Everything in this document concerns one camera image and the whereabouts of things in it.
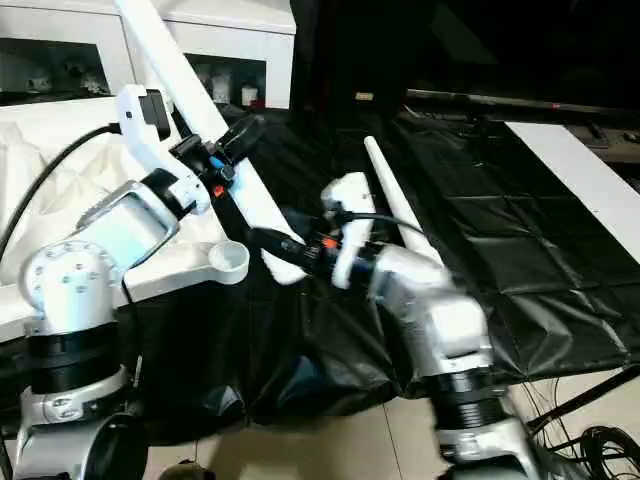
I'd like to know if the white tapered table leg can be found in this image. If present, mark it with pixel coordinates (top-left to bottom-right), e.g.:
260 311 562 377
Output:
363 134 446 269
113 0 307 282

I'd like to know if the white plastic table top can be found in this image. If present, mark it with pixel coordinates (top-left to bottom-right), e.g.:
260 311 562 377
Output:
0 97 251 346

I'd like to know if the white sideboard cabinet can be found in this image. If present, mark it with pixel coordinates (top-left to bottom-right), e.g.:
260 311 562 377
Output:
0 0 297 110

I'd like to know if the black work mat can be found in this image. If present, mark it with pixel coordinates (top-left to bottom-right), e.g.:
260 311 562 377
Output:
114 99 634 446

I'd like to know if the dark metal bar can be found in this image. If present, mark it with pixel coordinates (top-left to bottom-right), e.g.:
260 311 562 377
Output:
407 89 640 114

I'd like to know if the white flat board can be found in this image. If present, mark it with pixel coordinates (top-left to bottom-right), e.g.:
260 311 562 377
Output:
504 121 640 261

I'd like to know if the black stand pole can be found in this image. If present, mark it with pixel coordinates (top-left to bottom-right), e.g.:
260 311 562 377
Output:
527 367 640 432

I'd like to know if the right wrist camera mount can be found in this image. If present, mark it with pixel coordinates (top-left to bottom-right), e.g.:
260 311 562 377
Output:
319 172 381 290

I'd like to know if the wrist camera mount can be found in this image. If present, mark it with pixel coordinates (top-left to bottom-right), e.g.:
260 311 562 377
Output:
319 172 381 290
115 84 211 217

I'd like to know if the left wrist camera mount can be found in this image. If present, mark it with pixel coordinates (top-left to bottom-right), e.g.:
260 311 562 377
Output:
115 84 211 217

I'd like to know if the robot arm base with cables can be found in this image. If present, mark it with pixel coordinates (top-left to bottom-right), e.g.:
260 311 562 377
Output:
519 369 640 480

